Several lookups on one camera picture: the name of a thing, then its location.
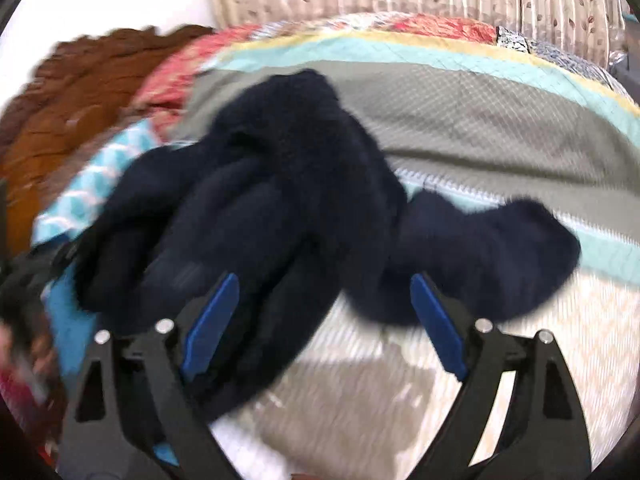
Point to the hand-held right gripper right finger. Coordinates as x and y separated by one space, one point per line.
437 325

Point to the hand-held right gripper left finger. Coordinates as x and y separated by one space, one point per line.
210 330

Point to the navy fleece garment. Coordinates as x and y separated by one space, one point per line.
280 175

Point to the person's red patterned clothing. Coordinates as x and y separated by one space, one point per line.
20 395

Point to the brown fuzzy blanket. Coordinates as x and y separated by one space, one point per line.
65 110

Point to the patterned patchwork bedspread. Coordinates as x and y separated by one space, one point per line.
500 125

